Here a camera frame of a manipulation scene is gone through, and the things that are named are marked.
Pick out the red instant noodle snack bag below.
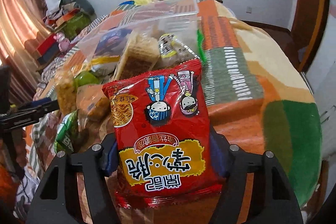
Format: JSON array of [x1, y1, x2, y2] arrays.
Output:
[[102, 59, 223, 208]]

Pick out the green white snack bag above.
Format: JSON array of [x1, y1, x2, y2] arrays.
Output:
[[54, 110, 79, 154]]

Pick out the clear plastic storage box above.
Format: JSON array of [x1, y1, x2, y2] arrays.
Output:
[[76, 0, 202, 75]]

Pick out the patchwork striped bed blanket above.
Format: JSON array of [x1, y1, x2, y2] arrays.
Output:
[[27, 0, 322, 223]]

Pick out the pink plush toy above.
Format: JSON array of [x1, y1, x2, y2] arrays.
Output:
[[54, 32, 70, 52]]

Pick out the clothes pile on chair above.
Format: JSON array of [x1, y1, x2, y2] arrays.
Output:
[[43, 0, 97, 40]]

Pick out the brown wooden door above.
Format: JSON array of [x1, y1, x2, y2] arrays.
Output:
[[291, 0, 330, 72]]

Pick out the red and black boxes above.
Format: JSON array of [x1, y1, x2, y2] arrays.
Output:
[[37, 34, 60, 65]]

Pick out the blue red biscuit bag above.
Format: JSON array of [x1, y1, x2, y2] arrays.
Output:
[[93, 28, 132, 58]]

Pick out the orange brown curtain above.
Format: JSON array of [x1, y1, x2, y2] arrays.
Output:
[[1, 0, 50, 105]]

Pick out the clear bag of fried snacks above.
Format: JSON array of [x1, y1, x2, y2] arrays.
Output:
[[55, 69, 77, 115]]

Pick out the wafer biscuit pack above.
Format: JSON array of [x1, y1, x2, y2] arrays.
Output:
[[113, 31, 160, 80]]

